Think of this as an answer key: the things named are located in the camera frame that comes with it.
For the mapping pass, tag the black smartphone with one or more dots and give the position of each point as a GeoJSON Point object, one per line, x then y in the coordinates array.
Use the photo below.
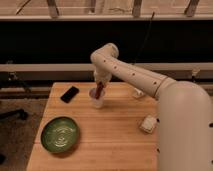
{"type": "Point", "coordinates": [69, 94]}

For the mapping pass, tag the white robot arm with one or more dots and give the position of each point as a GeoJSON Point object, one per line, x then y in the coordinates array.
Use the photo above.
{"type": "Point", "coordinates": [185, 112]}

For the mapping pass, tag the red pepper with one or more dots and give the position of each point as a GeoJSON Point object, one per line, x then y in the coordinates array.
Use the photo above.
{"type": "Point", "coordinates": [99, 89]}

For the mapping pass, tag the small white square object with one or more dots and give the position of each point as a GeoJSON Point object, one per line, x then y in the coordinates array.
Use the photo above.
{"type": "Point", "coordinates": [148, 124]}

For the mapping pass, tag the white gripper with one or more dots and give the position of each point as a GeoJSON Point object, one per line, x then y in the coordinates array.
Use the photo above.
{"type": "Point", "coordinates": [101, 76]}

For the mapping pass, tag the white table clamp block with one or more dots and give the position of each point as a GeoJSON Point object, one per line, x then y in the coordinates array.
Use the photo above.
{"type": "Point", "coordinates": [137, 94]}

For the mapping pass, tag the black office chair base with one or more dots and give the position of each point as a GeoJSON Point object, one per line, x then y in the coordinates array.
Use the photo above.
{"type": "Point", "coordinates": [23, 115]}

